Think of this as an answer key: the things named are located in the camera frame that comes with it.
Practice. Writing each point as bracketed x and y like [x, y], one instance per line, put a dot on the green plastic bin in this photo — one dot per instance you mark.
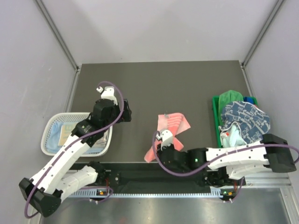
[215, 104]

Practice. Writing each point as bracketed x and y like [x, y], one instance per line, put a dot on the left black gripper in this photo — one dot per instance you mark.
[126, 113]

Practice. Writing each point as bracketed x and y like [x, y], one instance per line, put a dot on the blue towel in bin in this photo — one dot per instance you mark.
[249, 100]

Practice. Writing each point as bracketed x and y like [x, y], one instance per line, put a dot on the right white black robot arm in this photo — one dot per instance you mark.
[232, 163]

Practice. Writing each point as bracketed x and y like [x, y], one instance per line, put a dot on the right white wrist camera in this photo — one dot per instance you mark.
[166, 137]

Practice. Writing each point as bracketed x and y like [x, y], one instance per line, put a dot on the right aluminium frame post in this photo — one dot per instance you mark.
[265, 27]

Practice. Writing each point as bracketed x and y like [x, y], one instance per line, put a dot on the white mint towel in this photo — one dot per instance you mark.
[231, 137]

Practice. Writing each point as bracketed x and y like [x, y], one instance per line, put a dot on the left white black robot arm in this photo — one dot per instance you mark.
[46, 190]

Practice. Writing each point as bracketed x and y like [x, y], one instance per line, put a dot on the left aluminium frame post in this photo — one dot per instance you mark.
[46, 15]

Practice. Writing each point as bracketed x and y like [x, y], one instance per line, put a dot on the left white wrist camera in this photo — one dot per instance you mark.
[107, 92]

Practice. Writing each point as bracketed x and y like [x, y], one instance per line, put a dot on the blue white patterned towel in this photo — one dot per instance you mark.
[252, 122]

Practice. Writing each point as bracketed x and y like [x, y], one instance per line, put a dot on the aluminium frame post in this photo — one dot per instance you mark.
[46, 15]
[265, 27]

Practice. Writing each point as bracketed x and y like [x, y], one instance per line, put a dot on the white perforated plastic basket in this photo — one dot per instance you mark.
[72, 117]

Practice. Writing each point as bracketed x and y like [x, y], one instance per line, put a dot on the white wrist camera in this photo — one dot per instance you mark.
[166, 137]
[107, 92]

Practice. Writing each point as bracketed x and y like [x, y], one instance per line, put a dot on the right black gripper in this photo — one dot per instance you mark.
[160, 152]

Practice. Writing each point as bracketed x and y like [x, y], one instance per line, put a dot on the cream lettered folded towel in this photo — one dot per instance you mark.
[65, 131]

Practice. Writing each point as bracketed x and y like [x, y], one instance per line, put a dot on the pink bunny towel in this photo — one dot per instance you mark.
[176, 123]

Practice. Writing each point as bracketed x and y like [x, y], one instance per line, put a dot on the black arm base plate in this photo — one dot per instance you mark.
[151, 178]

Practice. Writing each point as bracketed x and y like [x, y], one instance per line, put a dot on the green towel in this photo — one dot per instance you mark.
[226, 98]

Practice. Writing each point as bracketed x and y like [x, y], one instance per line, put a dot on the grey slotted cable duct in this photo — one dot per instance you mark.
[97, 193]

